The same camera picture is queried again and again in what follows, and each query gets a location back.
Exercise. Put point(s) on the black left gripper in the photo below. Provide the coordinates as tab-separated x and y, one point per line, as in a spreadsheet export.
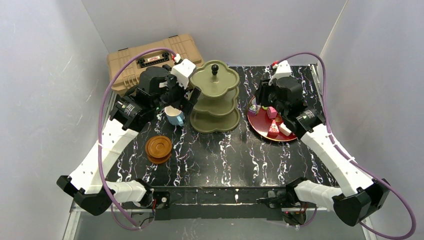
180	93

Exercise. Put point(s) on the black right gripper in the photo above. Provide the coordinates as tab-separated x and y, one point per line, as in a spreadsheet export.
265	99

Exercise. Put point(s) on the red round lacquer tray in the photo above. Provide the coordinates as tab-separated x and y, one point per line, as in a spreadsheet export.
261	124

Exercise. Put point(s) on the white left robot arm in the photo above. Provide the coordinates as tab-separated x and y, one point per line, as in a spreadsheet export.
87	184

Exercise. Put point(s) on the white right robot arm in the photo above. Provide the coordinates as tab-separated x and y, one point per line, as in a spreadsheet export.
338	165

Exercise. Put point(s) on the red layered cake square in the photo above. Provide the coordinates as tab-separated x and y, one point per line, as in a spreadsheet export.
271	113

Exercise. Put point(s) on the green three-tier serving stand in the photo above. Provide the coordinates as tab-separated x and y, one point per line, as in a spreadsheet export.
216	107

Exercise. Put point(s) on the blue mug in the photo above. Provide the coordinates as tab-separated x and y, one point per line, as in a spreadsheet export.
175	116

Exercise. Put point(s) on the white sugared cake piece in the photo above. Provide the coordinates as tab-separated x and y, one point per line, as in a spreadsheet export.
284	130

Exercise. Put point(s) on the purple frosted cake slice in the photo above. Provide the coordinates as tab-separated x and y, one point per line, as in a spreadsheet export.
254	109

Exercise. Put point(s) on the pink sprinkled cake slice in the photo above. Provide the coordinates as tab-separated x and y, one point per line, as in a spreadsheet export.
273	129

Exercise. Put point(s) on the tan plastic toolbox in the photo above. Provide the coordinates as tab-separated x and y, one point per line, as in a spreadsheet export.
182	44

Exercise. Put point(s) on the stacked brown wooden coasters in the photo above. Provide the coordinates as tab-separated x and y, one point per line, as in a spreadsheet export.
158	149

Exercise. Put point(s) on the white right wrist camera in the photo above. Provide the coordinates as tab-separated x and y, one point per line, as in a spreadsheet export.
281	69

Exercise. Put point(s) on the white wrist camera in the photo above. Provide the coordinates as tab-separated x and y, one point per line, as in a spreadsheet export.
281	69
183	71

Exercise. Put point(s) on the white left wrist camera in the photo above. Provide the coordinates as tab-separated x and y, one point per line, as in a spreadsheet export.
183	71

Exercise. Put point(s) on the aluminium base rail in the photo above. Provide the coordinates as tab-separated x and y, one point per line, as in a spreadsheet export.
282	203

